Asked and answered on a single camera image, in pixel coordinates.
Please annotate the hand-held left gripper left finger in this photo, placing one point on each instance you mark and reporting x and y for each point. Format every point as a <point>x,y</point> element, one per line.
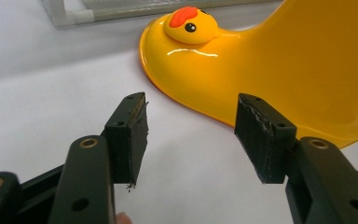
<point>127,146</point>

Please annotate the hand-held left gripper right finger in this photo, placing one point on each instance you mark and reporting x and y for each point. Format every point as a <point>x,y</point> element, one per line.
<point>262,137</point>

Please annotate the yellow duck rain boot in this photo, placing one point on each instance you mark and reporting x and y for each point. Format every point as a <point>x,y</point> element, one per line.
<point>276,71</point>

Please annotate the glass and metal shelf rack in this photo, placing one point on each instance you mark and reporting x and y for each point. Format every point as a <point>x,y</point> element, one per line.
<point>74,15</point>

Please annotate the white table mat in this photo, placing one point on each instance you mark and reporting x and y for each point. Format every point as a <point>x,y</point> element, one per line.
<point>43,102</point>

